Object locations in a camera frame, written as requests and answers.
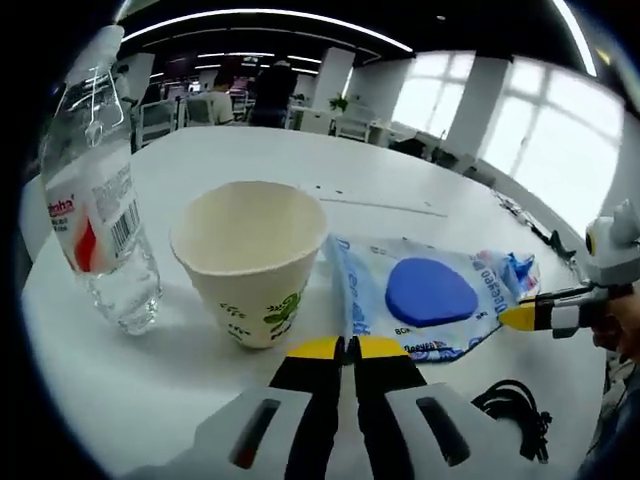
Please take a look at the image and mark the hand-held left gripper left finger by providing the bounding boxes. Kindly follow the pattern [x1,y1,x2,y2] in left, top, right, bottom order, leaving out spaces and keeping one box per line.
[194,335,347,480]

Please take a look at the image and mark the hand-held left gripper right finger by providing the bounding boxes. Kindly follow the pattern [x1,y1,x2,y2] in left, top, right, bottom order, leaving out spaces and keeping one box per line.
[349,335,484,480]

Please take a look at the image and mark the small blue packet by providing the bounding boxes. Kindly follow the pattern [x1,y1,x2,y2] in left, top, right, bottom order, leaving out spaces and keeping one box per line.
[504,251,542,301]

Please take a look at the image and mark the black cable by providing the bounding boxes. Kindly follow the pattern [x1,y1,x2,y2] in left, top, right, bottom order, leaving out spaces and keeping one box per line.
[471,378,553,465]

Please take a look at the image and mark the blue plastic packet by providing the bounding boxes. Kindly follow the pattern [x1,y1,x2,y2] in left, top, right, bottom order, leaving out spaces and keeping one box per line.
[323,233,521,367]

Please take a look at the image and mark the cream paper cup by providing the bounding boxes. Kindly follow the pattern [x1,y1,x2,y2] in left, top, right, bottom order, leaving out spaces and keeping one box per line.
[169,180,330,351]

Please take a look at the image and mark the clear plastic water bottle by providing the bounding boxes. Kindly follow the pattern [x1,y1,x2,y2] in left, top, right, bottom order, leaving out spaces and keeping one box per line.
[38,24,165,337]

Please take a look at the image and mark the person's right hand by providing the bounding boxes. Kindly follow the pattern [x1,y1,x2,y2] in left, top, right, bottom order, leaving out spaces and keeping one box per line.
[589,294,640,364]

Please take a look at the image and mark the large bright window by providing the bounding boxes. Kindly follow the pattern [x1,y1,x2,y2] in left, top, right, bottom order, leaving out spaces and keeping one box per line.
[482,57,626,226]

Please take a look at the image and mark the straight ceiling light strip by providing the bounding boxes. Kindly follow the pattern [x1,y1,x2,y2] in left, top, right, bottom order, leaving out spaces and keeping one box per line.
[552,0,599,79]

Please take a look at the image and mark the narrow bright window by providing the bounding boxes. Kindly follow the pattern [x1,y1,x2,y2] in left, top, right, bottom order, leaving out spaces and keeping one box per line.
[404,49,476,146]

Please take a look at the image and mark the white office chair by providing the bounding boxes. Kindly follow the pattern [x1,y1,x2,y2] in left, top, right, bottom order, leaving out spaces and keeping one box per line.
[139,99,176,146]
[184,95,216,126]
[332,104,374,144]

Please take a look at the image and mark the long curved ceiling light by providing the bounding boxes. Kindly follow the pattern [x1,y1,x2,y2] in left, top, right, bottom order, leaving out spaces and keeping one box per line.
[119,9,416,54]

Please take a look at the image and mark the tangled thin cables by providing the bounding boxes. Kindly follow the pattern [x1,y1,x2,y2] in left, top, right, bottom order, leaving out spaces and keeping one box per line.
[492,189,581,261]

